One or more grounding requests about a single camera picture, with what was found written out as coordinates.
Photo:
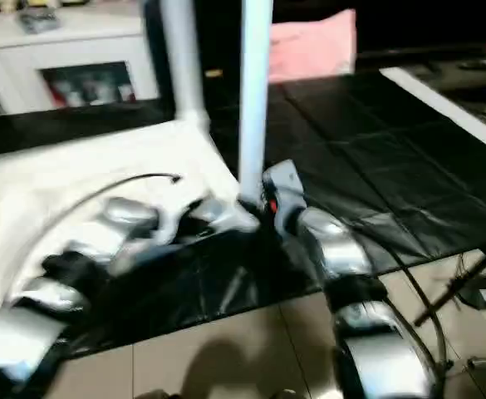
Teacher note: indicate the white plastic table top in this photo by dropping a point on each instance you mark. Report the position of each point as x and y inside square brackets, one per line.
[60, 183]

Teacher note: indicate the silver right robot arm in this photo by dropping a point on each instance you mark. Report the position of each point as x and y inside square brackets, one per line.
[342, 258]

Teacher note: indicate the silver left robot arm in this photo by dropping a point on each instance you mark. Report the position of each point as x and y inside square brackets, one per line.
[85, 249]

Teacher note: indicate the black work mat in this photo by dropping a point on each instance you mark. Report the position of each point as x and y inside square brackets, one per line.
[392, 166]

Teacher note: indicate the pink pillow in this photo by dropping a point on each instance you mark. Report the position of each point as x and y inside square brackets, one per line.
[313, 46]

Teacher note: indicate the black furniture with yellow label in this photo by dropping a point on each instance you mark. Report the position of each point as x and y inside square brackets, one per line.
[218, 37]

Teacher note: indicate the black tripod stand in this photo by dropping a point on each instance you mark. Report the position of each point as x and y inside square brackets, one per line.
[458, 287]

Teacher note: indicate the white cabinet with glass doors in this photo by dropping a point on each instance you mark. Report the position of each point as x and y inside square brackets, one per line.
[60, 58]

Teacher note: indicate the dark low tv bench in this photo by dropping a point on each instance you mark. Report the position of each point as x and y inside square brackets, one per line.
[442, 66]

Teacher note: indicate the black power adapter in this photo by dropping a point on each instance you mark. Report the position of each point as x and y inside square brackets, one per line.
[485, 293]

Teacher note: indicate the dark ornament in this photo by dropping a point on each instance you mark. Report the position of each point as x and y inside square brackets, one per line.
[39, 20]

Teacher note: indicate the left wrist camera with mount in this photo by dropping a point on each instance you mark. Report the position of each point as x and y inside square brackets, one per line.
[213, 212]

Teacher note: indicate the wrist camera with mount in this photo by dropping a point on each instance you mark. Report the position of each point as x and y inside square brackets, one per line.
[284, 187]
[213, 212]

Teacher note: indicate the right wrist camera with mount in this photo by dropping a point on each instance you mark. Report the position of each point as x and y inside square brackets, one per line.
[284, 187]

